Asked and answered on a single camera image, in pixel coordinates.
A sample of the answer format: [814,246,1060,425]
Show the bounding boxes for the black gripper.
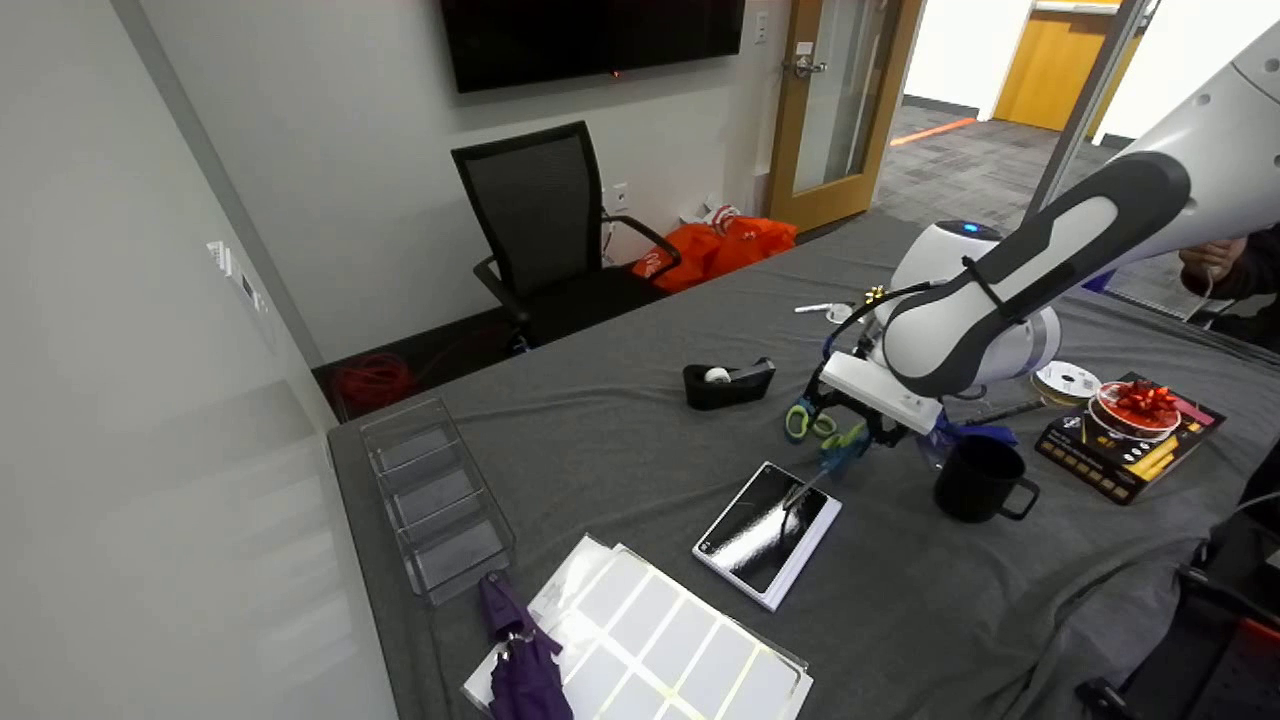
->
[825,395,927,468]

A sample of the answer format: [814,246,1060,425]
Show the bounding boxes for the dark sleeved forearm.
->
[1194,223,1280,351]

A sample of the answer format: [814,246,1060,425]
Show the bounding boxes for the small green blue scissors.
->
[780,393,841,447]

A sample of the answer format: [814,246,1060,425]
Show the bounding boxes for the person hand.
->
[1177,231,1251,294]

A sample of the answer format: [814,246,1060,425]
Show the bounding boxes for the black mug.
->
[934,433,1045,528]

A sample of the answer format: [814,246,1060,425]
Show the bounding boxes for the black tablet tray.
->
[688,457,850,615]

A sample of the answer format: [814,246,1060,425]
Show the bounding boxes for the black tape dispenser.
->
[680,351,780,411]

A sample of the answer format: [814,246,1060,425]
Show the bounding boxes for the grey tablecloth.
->
[323,214,1280,720]

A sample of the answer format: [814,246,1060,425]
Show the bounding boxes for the white spool with gold ribbon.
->
[1033,357,1108,411]

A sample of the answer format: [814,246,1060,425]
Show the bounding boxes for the orange plastic bag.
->
[631,214,799,298]

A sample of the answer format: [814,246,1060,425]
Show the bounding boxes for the black yellow bow box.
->
[1033,378,1230,508]

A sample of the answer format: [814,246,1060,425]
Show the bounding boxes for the white keyboard-like grid tray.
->
[462,532,817,720]

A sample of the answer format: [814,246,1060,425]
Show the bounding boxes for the red bow ribbon spool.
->
[1084,378,1194,452]

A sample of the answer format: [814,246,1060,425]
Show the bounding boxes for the wooden door with glass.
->
[763,0,927,238]

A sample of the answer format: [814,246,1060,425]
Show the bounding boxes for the black mesh office chair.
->
[449,115,688,351]

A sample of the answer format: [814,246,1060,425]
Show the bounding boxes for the purple cloth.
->
[476,571,577,720]

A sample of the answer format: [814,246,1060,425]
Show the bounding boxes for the black robot cart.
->
[1078,506,1280,720]

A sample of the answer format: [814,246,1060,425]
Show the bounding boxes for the clear plastic organizer tray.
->
[359,395,522,613]

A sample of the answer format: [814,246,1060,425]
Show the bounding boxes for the yellow wooden door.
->
[992,3,1133,136]

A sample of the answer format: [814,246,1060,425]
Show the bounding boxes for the red object on floor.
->
[328,351,430,418]

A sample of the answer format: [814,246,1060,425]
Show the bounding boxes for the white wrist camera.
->
[817,348,945,439]

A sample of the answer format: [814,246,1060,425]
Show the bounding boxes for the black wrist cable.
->
[822,253,1022,373]

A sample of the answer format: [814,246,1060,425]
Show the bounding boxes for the metal door frame post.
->
[1023,0,1164,217]

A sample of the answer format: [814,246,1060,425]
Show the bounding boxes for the black wall television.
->
[437,0,749,96]

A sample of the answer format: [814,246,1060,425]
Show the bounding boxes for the white wall thermostat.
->
[206,238,269,314]

